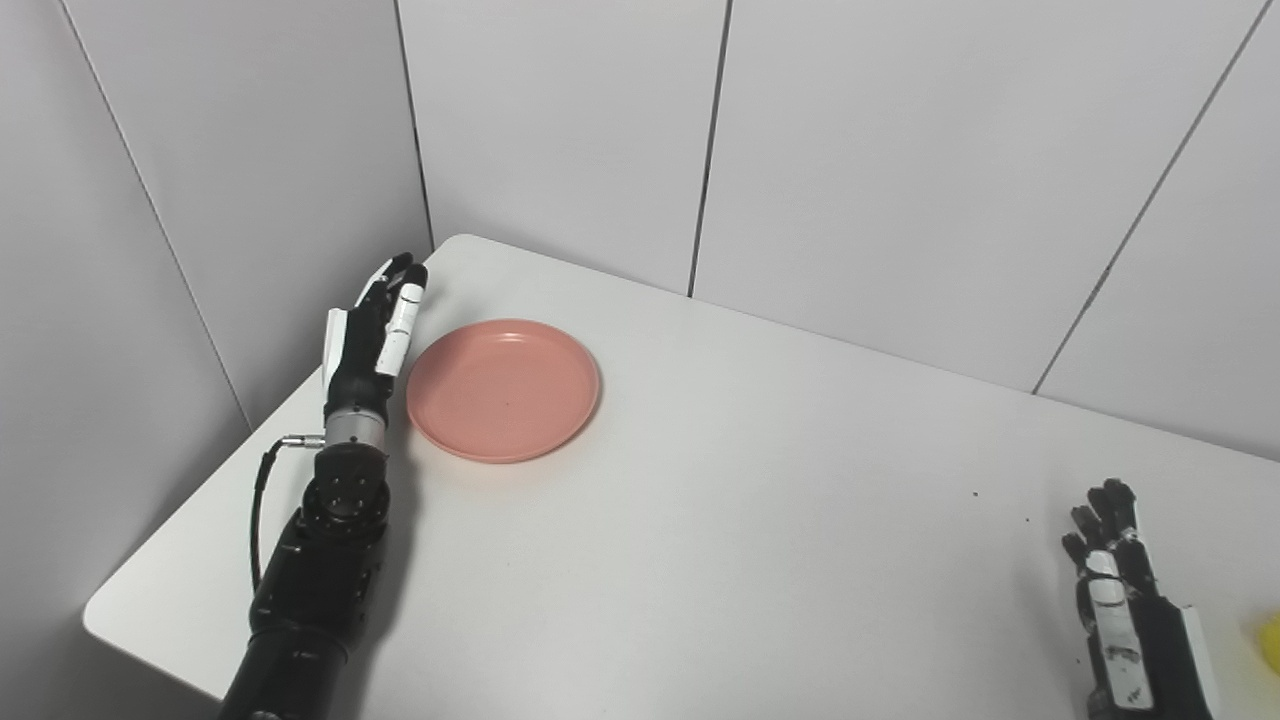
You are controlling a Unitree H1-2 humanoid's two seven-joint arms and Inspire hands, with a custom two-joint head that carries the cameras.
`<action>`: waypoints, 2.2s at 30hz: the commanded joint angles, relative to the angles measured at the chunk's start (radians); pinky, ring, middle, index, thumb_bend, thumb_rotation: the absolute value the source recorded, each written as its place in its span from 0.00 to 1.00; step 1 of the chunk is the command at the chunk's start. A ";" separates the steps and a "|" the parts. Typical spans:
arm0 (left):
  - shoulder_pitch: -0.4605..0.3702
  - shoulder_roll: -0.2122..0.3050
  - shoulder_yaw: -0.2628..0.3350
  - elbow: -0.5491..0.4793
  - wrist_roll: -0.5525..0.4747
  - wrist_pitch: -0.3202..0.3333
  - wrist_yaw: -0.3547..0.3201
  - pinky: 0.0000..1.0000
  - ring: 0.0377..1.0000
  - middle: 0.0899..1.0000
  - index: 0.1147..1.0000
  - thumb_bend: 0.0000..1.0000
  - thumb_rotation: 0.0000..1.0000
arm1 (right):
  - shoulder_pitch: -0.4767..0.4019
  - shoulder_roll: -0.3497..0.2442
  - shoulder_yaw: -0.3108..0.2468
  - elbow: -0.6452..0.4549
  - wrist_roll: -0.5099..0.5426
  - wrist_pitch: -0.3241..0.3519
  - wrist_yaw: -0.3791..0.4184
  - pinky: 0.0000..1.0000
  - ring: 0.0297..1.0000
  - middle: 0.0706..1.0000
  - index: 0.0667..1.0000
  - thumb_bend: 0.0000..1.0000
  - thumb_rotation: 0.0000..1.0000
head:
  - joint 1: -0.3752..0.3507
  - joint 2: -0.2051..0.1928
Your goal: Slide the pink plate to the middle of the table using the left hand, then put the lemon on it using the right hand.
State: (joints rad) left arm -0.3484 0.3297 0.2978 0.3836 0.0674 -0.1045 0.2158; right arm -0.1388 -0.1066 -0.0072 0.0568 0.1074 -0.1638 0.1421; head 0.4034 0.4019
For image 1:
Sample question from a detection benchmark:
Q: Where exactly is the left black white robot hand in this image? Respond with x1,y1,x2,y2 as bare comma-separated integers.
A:
321,252,429,425

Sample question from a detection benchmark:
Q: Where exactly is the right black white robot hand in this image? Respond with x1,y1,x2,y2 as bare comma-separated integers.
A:
1061,478,1222,720

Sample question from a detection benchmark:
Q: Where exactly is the pink plate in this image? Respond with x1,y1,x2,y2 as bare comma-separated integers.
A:
405,318,602,465

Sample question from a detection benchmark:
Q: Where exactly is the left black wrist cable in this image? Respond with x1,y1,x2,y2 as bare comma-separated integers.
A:
249,433,329,593

